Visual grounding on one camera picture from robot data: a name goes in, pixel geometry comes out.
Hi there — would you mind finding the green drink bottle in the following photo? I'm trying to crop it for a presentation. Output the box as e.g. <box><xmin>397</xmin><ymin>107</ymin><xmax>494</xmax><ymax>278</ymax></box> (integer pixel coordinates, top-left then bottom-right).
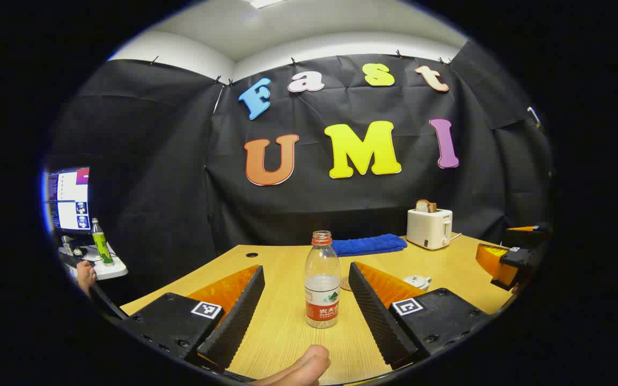
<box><xmin>91</xmin><ymin>218</ymin><xmax>115</xmax><ymax>266</ymax></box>

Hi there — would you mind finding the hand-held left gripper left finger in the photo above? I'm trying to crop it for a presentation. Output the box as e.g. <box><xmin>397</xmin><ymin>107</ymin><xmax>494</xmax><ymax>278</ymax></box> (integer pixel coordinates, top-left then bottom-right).
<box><xmin>120</xmin><ymin>265</ymin><xmax>266</xmax><ymax>372</ymax></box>

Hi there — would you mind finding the folded blue towel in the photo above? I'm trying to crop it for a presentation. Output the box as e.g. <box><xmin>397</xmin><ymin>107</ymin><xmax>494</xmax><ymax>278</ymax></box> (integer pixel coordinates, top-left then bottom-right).
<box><xmin>332</xmin><ymin>234</ymin><xmax>408</xmax><ymax>257</ymax></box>

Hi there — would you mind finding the computer monitor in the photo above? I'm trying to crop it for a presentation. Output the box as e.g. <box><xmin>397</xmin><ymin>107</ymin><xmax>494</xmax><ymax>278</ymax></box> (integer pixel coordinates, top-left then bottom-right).
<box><xmin>46</xmin><ymin>166</ymin><xmax>91</xmax><ymax>235</ymax></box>

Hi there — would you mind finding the white side table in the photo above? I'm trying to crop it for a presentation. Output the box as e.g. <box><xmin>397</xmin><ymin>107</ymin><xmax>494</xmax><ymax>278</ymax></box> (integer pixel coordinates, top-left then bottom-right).
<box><xmin>58</xmin><ymin>242</ymin><xmax>129</xmax><ymax>281</ymax></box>

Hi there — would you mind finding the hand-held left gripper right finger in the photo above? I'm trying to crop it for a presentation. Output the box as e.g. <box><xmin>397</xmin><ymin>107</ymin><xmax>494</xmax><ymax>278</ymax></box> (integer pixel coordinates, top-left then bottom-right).
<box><xmin>348</xmin><ymin>262</ymin><xmax>495</xmax><ymax>370</ymax></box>

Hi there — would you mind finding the white toaster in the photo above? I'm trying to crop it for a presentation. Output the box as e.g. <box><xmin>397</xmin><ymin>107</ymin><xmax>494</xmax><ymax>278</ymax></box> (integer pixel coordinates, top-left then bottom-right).
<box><xmin>406</xmin><ymin>208</ymin><xmax>453</xmax><ymax>250</ymax></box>

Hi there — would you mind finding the clear plastic water bottle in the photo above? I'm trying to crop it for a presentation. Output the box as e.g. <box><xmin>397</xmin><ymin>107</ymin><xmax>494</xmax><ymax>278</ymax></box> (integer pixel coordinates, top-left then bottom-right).
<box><xmin>304</xmin><ymin>231</ymin><xmax>342</xmax><ymax>329</ymax></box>

